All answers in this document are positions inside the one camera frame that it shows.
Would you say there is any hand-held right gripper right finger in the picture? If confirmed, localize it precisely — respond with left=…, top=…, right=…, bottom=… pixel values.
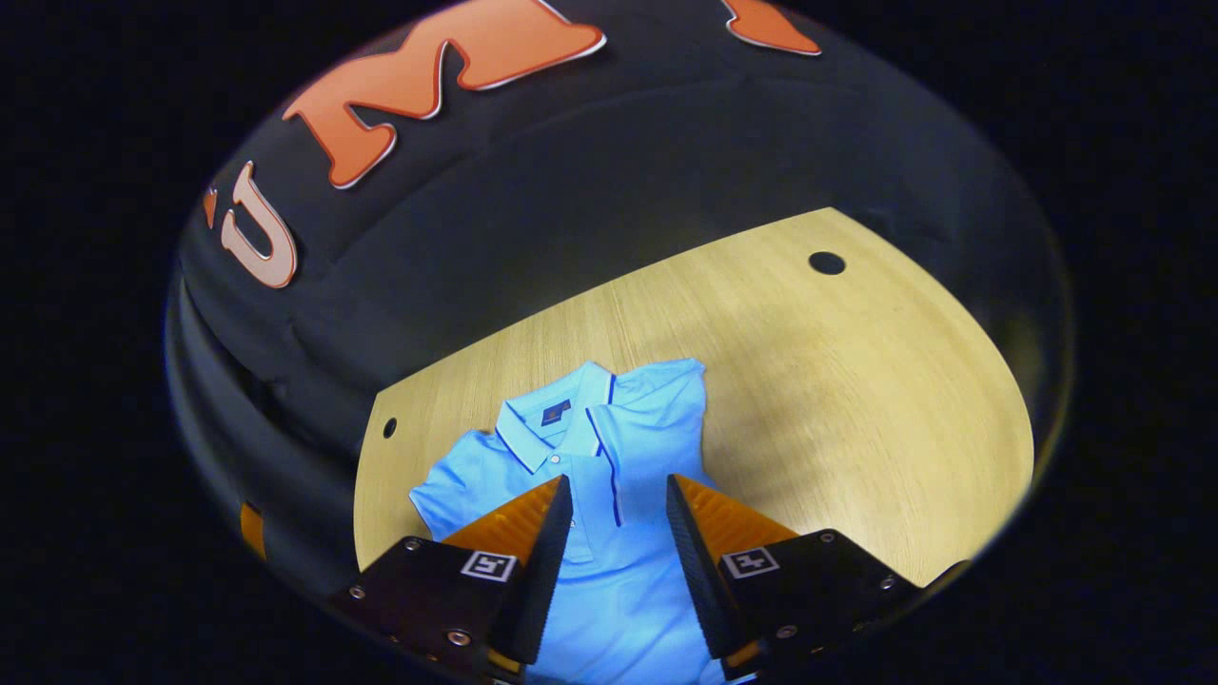
left=665, top=473, right=926, bottom=682

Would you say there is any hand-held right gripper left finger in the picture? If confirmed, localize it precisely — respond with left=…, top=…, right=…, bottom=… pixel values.
left=326, top=473, right=575, bottom=685

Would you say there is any light blue T-shirt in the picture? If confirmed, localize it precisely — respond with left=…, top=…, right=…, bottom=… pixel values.
left=409, top=358, right=762, bottom=685

